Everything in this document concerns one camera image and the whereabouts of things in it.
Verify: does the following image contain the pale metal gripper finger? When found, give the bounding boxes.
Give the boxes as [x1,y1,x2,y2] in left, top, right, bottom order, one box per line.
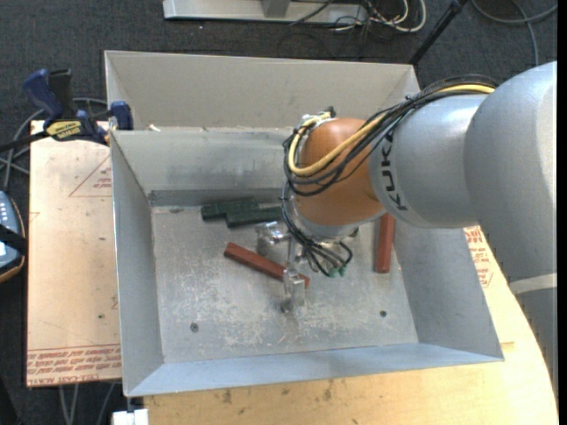
[279,267,307,314]
[254,220,290,258]

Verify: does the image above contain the dark green flat block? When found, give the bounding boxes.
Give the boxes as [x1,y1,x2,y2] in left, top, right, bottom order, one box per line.
[200,197,260,222]
[225,205,285,229]

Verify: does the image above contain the red-brown flat block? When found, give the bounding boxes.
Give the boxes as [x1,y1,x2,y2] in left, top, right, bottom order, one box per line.
[223,242,312,289]
[373,212,397,275]

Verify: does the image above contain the grey metal bin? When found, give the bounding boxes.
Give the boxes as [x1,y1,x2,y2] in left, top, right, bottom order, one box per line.
[104,50,505,398]

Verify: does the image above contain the brown cardboard board, red print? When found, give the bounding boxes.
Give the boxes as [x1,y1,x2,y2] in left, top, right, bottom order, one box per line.
[26,120,495,389]

